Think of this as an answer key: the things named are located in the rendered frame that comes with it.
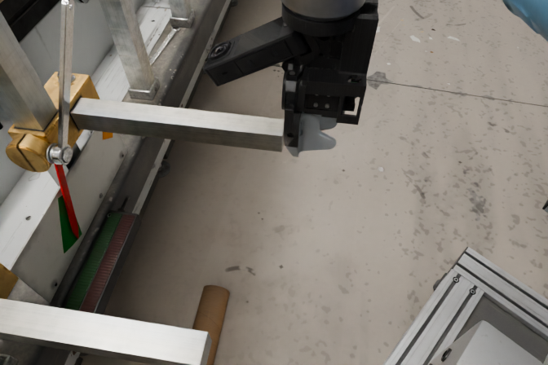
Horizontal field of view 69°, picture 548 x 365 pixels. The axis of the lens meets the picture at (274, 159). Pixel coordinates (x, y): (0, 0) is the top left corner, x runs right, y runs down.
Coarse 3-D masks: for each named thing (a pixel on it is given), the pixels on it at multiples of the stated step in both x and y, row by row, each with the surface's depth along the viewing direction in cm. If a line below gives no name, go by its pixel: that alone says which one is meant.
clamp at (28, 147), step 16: (48, 80) 53; (80, 80) 53; (80, 96) 52; (96, 96) 56; (16, 128) 47; (48, 128) 47; (16, 144) 45; (32, 144) 46; (48, 144) 47; (16, 160) 47; (32, 160) 47
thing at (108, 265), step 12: (132, 216) 59; (120, 228) 57; (120, 240) 56; (108, 252) 55; (108, 264) 54; (96, 276) 53; (108, 276) 53; (96, 288) 52; (84, 300) 51; (96, 300) 51
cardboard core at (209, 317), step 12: (204, 288) 117; (216, 288) 115; (204, 300) 114; (216, 300) 113; (204, 312) 111; (216, 312) 112; (204, 324) 109; (216, 324) 110; (216, 336) 109; (216, 348) 108
